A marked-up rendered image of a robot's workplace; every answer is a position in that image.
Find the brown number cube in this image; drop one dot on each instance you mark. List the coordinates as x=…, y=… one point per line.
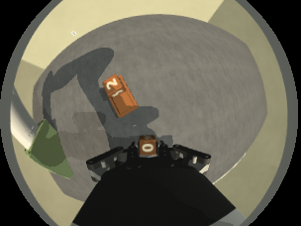
x=147, y=145
x=113, y=86

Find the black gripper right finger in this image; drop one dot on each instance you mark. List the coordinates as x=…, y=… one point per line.
x=191, y=157

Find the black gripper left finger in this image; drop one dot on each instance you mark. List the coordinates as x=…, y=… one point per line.
x=131, y=156

